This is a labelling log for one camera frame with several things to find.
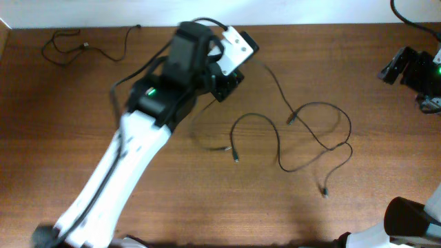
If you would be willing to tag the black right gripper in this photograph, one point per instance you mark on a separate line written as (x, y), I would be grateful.
(417, 63)

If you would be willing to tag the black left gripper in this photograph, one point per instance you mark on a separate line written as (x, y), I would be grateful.
(231, 82)

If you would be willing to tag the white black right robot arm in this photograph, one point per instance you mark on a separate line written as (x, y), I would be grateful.
(407, 223)

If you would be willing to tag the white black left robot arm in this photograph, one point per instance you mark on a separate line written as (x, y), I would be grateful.
(193, 62)

